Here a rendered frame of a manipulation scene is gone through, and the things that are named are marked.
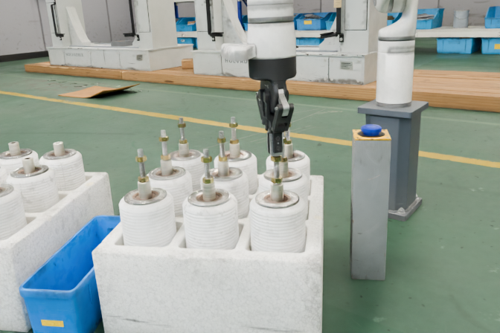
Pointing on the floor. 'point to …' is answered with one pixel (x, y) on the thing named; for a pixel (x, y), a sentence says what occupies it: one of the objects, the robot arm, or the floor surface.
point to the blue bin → (68, 283)
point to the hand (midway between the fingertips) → (274, 143)
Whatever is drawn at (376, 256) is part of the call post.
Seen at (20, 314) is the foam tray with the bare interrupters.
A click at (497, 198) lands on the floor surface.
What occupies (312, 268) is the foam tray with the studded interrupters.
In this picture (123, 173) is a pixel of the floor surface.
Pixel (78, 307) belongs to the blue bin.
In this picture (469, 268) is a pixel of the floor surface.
